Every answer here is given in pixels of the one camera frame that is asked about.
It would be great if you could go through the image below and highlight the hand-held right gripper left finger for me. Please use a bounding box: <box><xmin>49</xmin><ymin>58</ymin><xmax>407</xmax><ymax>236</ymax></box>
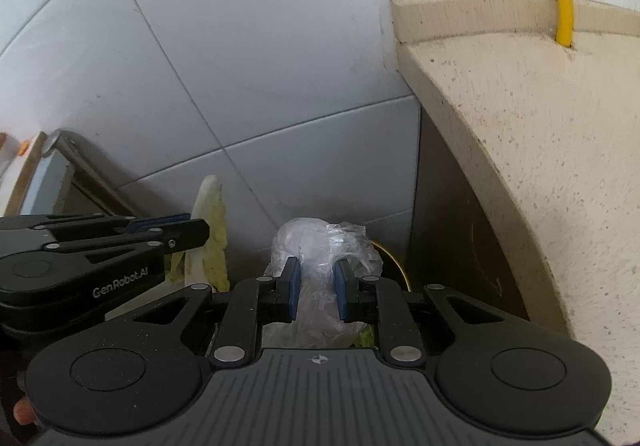
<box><xmin>102</xmin><ymin>256</ymin><xmax>302</xmax><ymax>368</ymax></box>

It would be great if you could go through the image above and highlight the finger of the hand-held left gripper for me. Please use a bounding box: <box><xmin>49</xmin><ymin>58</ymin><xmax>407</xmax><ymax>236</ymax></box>
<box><xmin>47</xmin><ymin>218</ymin><xmax>210</xmax><ymax>254</ymax></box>
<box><xmin>0</xmin><ymin>212</ymin><xmax>193</xmax><ymax>247</ymax></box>

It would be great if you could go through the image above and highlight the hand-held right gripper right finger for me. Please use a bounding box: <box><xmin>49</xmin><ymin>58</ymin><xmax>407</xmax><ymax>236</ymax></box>
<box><xmin>334</xmin><ymin>258</ymin><xmax>531</xmax><ymax>366</ymax></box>

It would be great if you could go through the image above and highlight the cabbage leaf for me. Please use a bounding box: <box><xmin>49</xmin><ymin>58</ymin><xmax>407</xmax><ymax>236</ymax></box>
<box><xmin>167</xmin><ymin>174</ymin><xmax>231</xmax><ymax>292</ymax></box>

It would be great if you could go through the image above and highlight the clear plastic bag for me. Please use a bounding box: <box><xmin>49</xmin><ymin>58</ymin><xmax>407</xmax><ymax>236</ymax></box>
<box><xmin>262</xmin><ymin>216</ymin><xmax>383</xmax><ymax>349</ymax></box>

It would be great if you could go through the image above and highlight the black trash bin gold rim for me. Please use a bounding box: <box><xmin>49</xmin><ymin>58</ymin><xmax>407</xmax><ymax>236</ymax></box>
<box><xmin>367</xmin><ymin>237</ymin><xmax>415</xmax><ymax>294</ymax></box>

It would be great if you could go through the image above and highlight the person's left hand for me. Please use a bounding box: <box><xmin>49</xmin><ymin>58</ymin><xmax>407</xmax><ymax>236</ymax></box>
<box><xmin>14</xmin><ymin>397</ymin><xmax>35</xmax><ymax>427</ymax></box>

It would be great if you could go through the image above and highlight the white box with orange mark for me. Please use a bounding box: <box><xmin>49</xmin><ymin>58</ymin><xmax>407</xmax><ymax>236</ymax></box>
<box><xmin>0</xmin><ymin>131</ymin><xmax>48</xmax><ymax>217</ymax></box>

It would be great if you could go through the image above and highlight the brown cabinet panel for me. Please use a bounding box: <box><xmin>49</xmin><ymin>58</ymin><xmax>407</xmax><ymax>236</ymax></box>
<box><xmin>409</xmin><ymin>108</ymin><xmax>531</xmax><ymax>322</ymax></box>

